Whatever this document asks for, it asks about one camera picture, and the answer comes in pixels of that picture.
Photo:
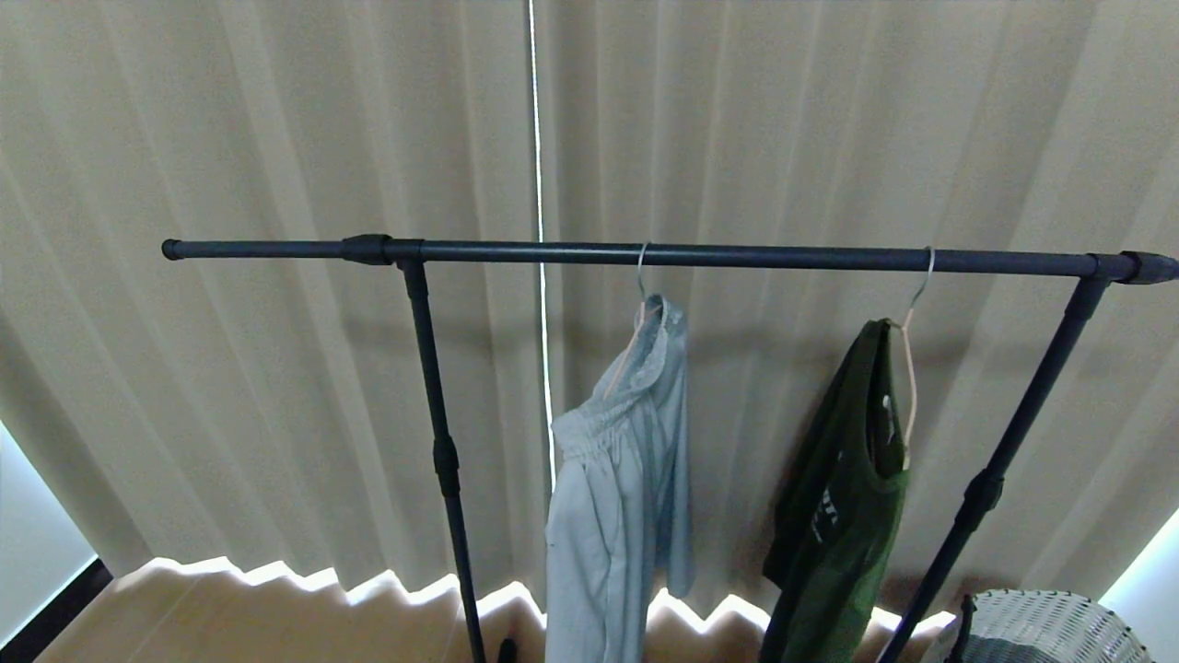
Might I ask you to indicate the pink clothes hanger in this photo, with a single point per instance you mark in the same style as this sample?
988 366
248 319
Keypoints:
642 276
924 281

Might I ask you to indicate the pale grey shorts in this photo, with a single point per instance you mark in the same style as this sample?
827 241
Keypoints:
599 534

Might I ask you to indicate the white laundry basket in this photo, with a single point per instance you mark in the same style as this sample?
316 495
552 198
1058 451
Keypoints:
1050 626

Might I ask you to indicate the dark green garment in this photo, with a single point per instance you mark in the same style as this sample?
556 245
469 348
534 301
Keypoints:
838 552

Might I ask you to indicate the beige curtain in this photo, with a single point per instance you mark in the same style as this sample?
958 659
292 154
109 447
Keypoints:
230 120

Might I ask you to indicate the black clothes rack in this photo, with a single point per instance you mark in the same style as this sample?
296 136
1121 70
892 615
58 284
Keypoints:
737 256

